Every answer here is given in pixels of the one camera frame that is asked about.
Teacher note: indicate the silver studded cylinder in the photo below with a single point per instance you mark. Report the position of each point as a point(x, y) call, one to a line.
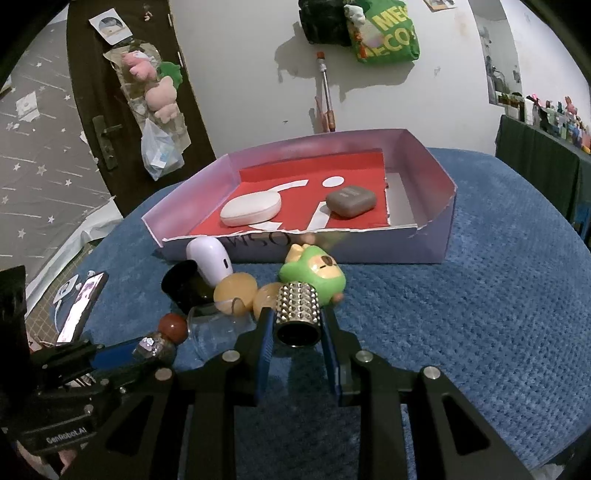
point(298, 314)

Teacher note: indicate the table with dark green cloth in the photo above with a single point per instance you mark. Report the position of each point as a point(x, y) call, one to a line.
point(540, 161)

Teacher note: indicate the grey star-print cloth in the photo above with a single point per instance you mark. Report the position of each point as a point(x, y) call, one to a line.
point(41, 175)

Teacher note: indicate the bead bottle with brown ball stopper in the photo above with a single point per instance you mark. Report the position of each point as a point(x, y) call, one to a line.
point(159, 345)

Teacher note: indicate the translucent orange ball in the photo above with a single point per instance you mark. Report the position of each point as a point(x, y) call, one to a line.
point(265, 299)
point(235, 290)

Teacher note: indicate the green plush toy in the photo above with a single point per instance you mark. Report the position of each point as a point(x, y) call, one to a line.
point(171, 74)

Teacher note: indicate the photo sticker on door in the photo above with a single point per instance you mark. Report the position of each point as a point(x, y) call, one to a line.
point(110, 24)

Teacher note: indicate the purple cardboard box red lining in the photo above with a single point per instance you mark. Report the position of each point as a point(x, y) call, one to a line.
point(369, 244)

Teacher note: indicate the pink plush toys bag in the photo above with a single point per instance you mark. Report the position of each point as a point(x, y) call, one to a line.
point(92, 83)

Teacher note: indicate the grey earbud case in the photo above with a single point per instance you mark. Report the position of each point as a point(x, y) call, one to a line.
point(351, 201)

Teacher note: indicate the row of small figurines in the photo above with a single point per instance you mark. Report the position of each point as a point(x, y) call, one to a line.
point(563, 117)

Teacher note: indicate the black cup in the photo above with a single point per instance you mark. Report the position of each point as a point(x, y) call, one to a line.
point(184, 284)

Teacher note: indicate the white oval case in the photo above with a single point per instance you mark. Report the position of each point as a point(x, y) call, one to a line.
point(251, 208)

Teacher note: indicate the clear plastic bag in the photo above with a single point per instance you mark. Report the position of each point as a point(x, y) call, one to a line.
point(159, 150)

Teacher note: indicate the green printed bag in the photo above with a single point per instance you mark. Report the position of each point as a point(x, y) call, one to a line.
point(388, 37)

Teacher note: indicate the white printed card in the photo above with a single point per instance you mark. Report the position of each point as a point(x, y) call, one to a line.
point(65, 290)

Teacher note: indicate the small pink plush toy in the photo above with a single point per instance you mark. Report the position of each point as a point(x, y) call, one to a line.
point(138, 65)

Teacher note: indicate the black bag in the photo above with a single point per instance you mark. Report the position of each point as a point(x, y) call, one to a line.
point(323, 21)

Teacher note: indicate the black smartphone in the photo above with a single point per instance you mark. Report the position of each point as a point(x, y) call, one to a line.
point(83, 307)

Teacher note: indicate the large pink plush toy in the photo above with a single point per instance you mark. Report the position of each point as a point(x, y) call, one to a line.
point(162, 97)

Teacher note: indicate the clear glass cup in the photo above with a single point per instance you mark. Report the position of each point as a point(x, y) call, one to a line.
point(217, 332)

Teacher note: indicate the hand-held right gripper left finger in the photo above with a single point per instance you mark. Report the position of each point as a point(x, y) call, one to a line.
point(263, 360)

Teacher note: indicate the green toy figure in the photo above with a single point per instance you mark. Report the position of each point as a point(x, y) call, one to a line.
point(318, 274)

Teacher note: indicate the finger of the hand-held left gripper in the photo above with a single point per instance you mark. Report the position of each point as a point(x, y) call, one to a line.
point(78, 387)
point(113, 356)

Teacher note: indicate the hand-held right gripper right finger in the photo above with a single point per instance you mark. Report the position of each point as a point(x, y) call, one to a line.
point(333, 369)

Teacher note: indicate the white egg-shaped case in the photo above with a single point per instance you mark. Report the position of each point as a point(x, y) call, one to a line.
point(207, 256)

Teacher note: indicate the metal pole with orange grip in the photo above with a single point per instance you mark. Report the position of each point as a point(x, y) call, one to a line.
point(325, 87)

